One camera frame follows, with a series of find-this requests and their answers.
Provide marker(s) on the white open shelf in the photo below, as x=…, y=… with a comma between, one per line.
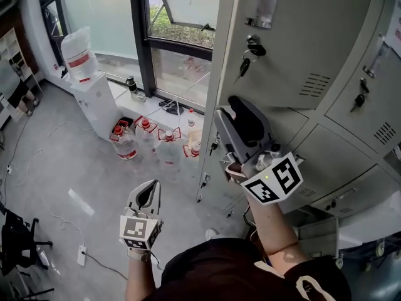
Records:
x=12, y=47

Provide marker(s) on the clear glass cup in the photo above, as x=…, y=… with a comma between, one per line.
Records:
x=141, y=97

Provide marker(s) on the white power strip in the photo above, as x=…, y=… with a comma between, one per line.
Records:
x=82, y=256

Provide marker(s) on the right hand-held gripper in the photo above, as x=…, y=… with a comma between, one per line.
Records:
x=275, y=180

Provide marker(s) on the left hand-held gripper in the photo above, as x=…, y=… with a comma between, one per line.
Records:
x=138, y=229

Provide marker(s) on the white sneaker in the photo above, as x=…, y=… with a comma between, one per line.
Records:
x=212, y=234

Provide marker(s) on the person's right forearm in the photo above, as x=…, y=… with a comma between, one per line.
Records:
x=272, y=230

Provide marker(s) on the black thermos flask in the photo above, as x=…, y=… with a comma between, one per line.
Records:
x=131, y=85

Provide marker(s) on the grey wheeled cart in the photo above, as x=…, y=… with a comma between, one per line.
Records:
x=379, y=249

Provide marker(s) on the small black bundle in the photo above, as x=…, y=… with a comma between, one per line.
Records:
x=172, y=108

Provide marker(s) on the black framed window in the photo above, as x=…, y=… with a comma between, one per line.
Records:
x=175, y=20

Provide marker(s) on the small clear plastic bottle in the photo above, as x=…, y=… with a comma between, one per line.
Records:
x=191, y=119

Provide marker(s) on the person's black shirt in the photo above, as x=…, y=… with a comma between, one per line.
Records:
x=219, y=271

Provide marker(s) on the black office chair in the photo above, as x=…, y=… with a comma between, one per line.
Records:
x=15, y=246

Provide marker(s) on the white paper notice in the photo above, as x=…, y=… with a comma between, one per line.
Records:
x=395, y=33

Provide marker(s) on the grey metal locker cabinet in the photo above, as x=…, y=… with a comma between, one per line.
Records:
x=344, y=149

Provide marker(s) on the large clear water jug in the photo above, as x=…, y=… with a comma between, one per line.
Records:
x=78, y=52

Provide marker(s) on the white water dispenser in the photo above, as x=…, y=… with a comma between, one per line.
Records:
x=94, y=105

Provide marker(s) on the person's left forearm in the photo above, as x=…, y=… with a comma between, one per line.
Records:
x=139, y=277

